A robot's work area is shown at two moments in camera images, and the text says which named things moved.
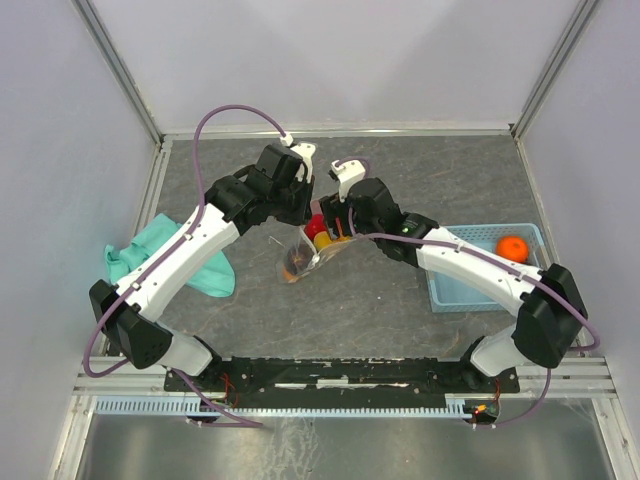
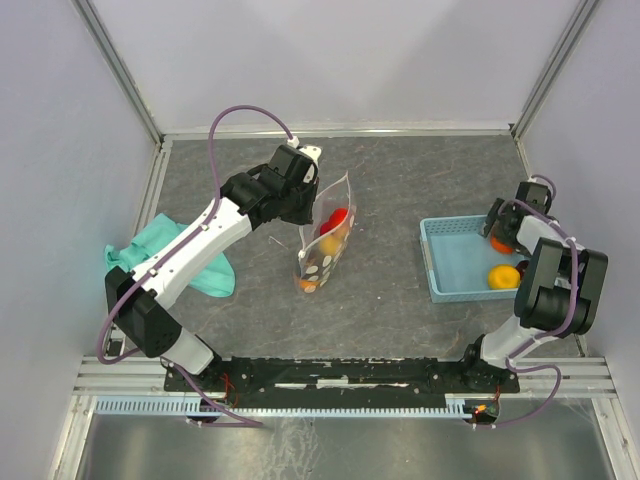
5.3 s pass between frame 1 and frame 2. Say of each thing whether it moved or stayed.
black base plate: stayed
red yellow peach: moved
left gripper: stayed
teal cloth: stayed
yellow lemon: moved
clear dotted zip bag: moved
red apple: moved
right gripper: moved
